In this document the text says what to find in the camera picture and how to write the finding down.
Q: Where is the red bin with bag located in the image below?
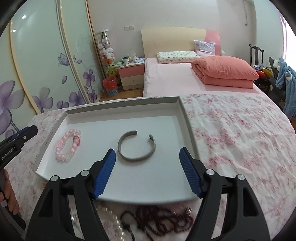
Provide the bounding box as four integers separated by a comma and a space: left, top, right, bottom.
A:
102, 76, 118, 96

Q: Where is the wall power socket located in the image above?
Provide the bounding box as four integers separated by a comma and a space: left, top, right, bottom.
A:
124, 25, 134, 31

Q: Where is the dark wooden chair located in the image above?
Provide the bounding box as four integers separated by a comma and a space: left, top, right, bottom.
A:
249, 44, 271, 94

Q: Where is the pink and cream nightstand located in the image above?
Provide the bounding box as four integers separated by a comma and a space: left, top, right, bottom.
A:
116, 61, 145, 90

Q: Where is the pink floral bed sheet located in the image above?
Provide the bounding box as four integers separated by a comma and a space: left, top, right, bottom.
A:
6, 93, 295, 237

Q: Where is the sliding wardrobe with flower print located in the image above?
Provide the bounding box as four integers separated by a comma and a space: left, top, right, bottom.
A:
1, 1, 103, 139

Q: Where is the white floral pillow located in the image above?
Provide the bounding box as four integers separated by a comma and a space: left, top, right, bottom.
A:
157, 51, 200, 64

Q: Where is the lilac patterned pillow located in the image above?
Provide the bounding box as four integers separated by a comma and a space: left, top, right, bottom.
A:
194, 40, 216, 56

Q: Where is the folded salmon pink duvet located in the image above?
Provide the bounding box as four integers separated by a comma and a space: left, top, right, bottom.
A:
191, 55, 259, 89

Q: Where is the person's left hand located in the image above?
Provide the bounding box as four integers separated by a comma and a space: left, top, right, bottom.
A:
1, 169, 20, 215

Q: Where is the white pearl bracelet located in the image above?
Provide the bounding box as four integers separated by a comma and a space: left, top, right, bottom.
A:
94, 203, 125, 241

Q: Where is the dark red bead necklace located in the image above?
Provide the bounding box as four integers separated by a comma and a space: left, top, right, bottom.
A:
120, 206, 195, 241

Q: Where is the blue bathrobe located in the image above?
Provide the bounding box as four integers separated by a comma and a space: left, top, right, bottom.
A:
275, 58, 296, 119

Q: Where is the tube of plush toys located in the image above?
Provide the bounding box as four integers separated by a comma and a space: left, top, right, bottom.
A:
95, 30, 116, 77

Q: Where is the grey shallow jewelry tray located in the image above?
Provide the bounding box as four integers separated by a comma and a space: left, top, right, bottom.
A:
33, 96, 199, 204

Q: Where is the bed with cream headboard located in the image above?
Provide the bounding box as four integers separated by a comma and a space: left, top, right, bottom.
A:
141, 27, 263, 97

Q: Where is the wide silver cuff bracelet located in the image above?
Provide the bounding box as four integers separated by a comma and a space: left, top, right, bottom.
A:
117, 130, 156, 163

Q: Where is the pink large bead bracelet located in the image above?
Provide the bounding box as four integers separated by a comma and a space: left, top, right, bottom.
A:
55, 128, 82, 163

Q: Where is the white mug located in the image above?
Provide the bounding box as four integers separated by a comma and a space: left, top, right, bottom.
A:
122, 57, 130, 65

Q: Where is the thin silver bangle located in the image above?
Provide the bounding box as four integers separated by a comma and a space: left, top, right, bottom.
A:
71, 214, 78, 225

